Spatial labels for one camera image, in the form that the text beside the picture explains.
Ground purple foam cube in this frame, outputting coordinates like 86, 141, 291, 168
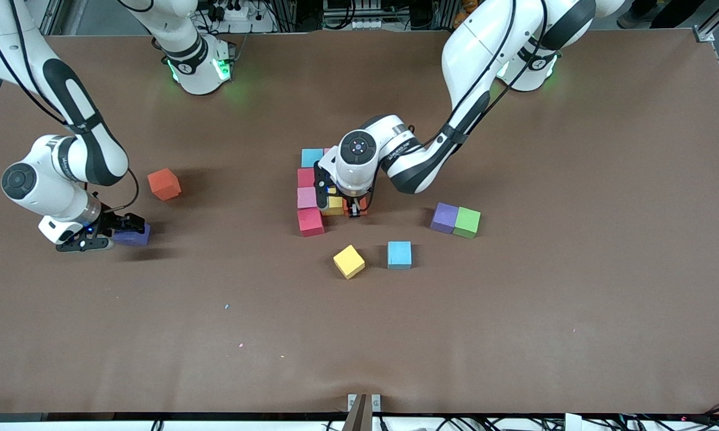
430, 202, 459, 235
113, 224, 151, 247

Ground yellow foam cube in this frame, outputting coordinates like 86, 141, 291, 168
333, 244, 366, 280
321, 190, 345, 217

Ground green foam cube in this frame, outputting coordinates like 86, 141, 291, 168
453, 207, 481, 239

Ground brown table cover sheet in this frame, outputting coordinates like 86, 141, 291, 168
0, 29, 719, 415

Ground bag of orange lumps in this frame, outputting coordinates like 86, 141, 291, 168
453, 0, 483, 29

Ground white power strip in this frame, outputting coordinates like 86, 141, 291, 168
207, 0, 276, 34

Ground dark shoe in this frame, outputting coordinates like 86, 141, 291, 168
617, 3, 659, 29

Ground white table frame rail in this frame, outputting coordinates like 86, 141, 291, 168
0, 413, 719, 431

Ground camera mount post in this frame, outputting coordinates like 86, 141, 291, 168
342, 393, 382, 431

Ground silver aluminium frame strut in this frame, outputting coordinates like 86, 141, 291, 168
694, 0, 719, 43
36, 0, 66, 37

